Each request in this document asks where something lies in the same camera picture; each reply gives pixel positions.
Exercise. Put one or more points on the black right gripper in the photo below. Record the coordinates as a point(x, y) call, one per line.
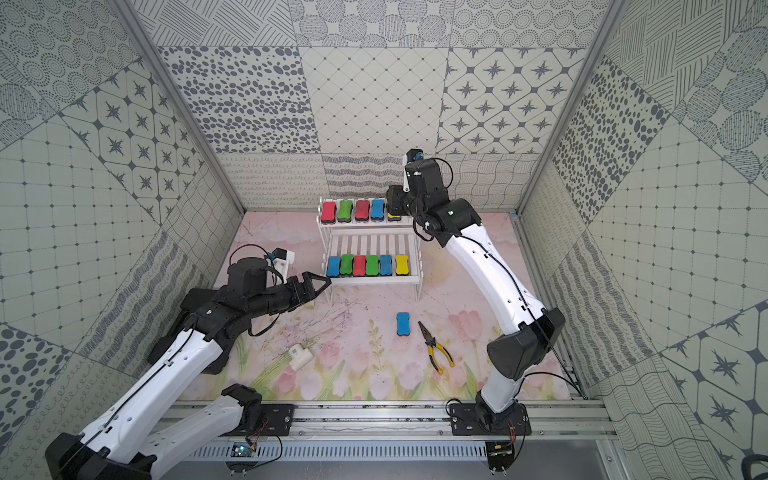
point(394, 197)

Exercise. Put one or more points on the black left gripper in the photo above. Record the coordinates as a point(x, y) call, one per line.
point(298, 288)

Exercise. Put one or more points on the blue eraser top shelf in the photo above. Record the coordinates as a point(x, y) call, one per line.
point(403, 324)
point(377, 210)

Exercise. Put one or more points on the blue eraser shelf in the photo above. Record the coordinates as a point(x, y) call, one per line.
point(333, 267)
point(403, 324)
point(385, 265)
point(377, 210)

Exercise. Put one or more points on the red eraser top shelf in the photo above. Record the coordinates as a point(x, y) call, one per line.
point(328, 213)
point(362, 210)

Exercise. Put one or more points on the red eraser shelf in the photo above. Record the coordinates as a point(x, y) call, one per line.
point(359, 266)
point(328, 213)
point(362, 210)

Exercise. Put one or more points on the green eraser top shelf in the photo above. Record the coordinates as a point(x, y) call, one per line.
point(345, 210)

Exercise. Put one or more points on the green eraser shelf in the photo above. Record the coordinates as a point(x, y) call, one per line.
point(372, 268)
point(345, 210)
point(346, 265)

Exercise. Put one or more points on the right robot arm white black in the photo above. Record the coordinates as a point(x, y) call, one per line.
point(529, 329)

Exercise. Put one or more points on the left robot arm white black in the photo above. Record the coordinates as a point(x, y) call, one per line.
point(120, 444)

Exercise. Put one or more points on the blue eraser lower shelf far-left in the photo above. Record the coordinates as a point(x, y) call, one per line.
point(333, 267)

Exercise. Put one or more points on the red eraser lower shelf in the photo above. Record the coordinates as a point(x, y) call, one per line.
point(359, 266)

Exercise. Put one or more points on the white wooden slatted shelf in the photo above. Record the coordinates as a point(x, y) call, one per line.
point(372, 238)

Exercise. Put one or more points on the yellow eraser lower shelf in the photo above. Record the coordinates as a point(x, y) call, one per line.
point(402, 265)

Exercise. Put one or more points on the white plastic pipe fitting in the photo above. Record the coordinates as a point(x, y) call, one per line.
point(299, 357)

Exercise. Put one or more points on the green circuit board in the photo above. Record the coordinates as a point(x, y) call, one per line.
point(241, 450)

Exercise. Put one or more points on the yellow handled pliers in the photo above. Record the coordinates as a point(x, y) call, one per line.
point(434, 346)

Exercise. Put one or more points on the white vented cable duct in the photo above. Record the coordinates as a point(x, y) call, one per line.
point(294, 450)

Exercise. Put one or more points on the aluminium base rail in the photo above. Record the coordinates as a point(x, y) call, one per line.
point(426, 420)

